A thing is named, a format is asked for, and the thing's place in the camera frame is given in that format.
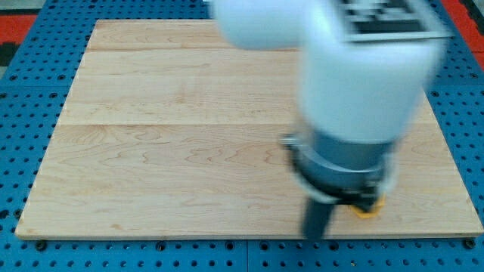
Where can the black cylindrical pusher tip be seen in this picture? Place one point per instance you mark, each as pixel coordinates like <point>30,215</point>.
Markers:
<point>316,218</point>

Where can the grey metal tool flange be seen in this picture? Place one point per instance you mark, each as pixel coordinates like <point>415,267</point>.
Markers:
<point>336,172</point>

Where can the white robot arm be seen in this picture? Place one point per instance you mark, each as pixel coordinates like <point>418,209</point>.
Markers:
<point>363,65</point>

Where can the yellow heart block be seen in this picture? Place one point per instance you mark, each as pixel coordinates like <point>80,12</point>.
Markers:
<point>373,211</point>

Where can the light wooden board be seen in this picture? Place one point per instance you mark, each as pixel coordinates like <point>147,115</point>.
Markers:
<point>170,133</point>

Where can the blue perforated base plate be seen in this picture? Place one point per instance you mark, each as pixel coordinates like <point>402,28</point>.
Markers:
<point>33,91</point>

